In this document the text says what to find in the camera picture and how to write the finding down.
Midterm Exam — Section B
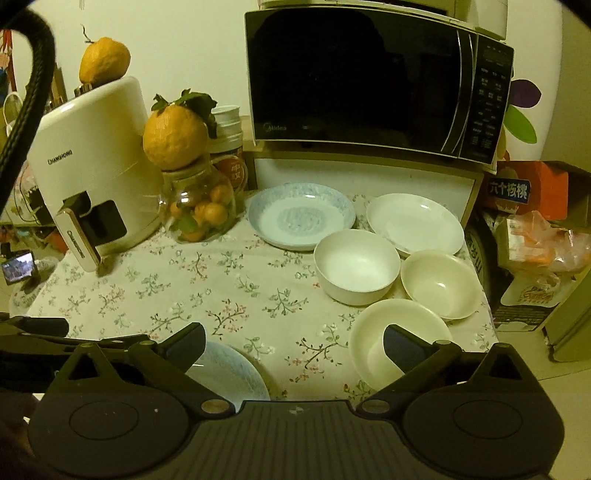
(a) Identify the cream bowl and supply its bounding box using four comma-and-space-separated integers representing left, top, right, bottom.
401, 251, 482, 321
349, 299, 453, 391

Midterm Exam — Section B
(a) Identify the blue patterned plate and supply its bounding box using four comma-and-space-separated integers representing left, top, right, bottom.
246, 182, 356, 252
186, 342, 270, 411

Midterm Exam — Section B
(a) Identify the large white bowl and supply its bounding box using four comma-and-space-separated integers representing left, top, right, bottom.
314, 229, 402, 306

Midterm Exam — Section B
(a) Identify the white plate with swirls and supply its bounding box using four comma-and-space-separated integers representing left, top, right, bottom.
366, 193, 465, 255

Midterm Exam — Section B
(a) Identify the round floral cushion stool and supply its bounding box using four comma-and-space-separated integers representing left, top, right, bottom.
8, 257, 59, 316

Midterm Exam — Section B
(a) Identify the small phone screen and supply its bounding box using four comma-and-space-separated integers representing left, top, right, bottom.
1, 250, 37, 285

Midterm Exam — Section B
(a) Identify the floral tablecloth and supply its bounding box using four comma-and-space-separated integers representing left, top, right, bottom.
27, 217, 496, 403

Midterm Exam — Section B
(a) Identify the snack box with logo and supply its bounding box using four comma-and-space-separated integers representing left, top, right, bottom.
491, 274, 577, 332

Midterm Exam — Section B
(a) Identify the glass jar of small oranges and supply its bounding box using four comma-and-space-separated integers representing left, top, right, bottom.
159, 153, 236, 243

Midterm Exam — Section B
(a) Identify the plastic bag with orange packs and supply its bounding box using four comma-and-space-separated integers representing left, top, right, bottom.
494, 211, 590, 274

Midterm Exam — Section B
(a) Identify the white Changhong air fryer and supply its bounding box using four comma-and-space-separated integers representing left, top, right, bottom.
28, 76, 162, 272

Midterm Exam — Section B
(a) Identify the orange carton box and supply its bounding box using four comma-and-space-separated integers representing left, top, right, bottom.
478, 160, 590, 221

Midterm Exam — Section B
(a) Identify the large orange citrus with leaves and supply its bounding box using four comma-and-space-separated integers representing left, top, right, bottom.
142, 89, 217, 172

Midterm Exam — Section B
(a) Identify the black microwave oven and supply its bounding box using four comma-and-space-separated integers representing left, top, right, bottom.
245, 5, 514, 165

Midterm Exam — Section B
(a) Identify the white appliance on microwave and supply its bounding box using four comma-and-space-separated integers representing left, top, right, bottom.
259, 0, 508, 40

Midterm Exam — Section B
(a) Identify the black cable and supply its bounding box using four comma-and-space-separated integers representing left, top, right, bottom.
0, 6, 56, 211

